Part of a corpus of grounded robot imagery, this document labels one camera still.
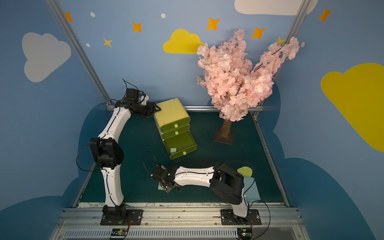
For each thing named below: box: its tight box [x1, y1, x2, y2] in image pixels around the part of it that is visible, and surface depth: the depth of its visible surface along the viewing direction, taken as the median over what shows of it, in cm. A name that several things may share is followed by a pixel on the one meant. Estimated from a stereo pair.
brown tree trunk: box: [221, 120, 232, 138], surface depth 103 cm
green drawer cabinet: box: [153, 98, 198, 160], surface depth 96 cm
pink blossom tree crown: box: [196, 29, 300, 122], surface depth 66 cm
